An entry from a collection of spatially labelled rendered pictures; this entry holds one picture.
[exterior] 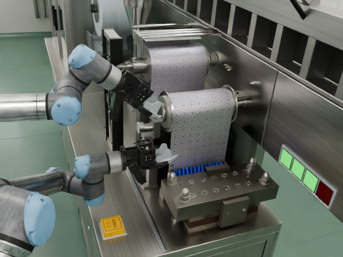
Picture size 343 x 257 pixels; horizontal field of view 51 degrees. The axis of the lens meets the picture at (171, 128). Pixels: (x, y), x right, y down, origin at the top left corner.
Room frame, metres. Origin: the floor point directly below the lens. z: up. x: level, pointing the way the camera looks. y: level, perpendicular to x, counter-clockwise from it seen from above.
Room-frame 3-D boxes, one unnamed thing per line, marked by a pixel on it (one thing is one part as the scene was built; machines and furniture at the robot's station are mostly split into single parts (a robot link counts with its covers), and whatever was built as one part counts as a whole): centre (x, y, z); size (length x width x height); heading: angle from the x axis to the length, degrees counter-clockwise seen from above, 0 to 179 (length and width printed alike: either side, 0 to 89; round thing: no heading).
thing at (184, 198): (0.93, -0.06, 1.05); 0.04 x 0.04 x 0.04
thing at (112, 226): (0.90, 0.18, 0.91); 0.07 x 0.07 x 0.02; 23
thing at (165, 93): (1.14, 0.02, 1.25); 0.15 x 0.01 x 0.15; 23
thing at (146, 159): (1.04, 0.11, 1.12); 0.12 x 0.08 x 0.09; 113
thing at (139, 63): (1.36, 0.15, 1.33); 0.06 x 0.06 x 0.06; 23
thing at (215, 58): (1.48, -0.14, 1.33); 0.07 x 0.07 x 0.07; 23
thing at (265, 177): (1.06, -0.36, 1.05); 0.04 x 0.04 x 0.04
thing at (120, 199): (2.02, 0.36, 0.88); 2.52 x 0.66 x 0.04; 23
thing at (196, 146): (1.13, -0.11, 1.11); 0.23 x 0.01 x 0.18; 113
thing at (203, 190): (1.04, -0.19, 1.00); 0.40 x 0.16 x 0.06; 113
